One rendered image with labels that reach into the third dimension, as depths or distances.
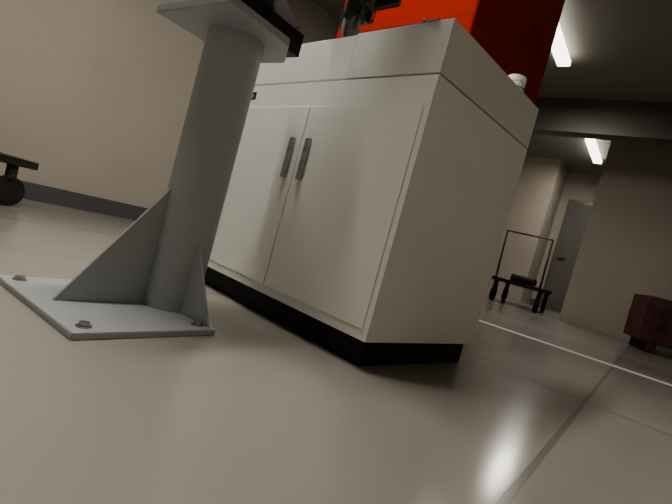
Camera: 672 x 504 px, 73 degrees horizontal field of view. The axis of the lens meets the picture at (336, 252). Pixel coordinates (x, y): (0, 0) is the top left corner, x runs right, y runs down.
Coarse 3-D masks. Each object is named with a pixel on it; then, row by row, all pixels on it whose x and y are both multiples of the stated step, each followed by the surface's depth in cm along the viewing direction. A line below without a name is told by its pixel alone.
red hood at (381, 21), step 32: (384, 0) 216; (416, 0) 203; (448, 0) 191; (480, 0) 182; (512, 0) 198; (544, 0) 218; (480, 32) 187; (512, 32) 204; (544, 32) 225; (512, 64) 210; (544, 64) 232
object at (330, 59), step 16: (304, 48) 159; (320, 48) 153; (336, 48) 147; (352, 48) 142; (272, 64) 171; (288, 64) 164; (304, 64) 158; (320, 64) 152; (336, 64) 146; (256, 80) 177; (272, 80) 169; (288, 80) 162; (304, 80) 156
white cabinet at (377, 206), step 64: (256, 128) 171; (320, 128) 146; (384, 128) 128; (448, 128) 126; (256, 192) 165; (320, 192) 141; (384, 192) 124; (448, 192) 133; (512, 192) 162; (256, 256) 159; (320, 256) 137; (384, 256) 121; (448, 256) 141; (320, 320) 133; (384, 320) 125; (448, 320) 150
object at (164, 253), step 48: (192, 0) 115; (240, 0) 108; (240, 48) 121; (192, 96) 124; (240, 96) 124; (192, 144) 121; (192, 192) 122; (144, 240) 121; (192, 240) 124; (48, 288) 115; (96, 288) 114; (144, 288) 124; (192, 288) 124; (96, 336) 93; (144, 336) 102
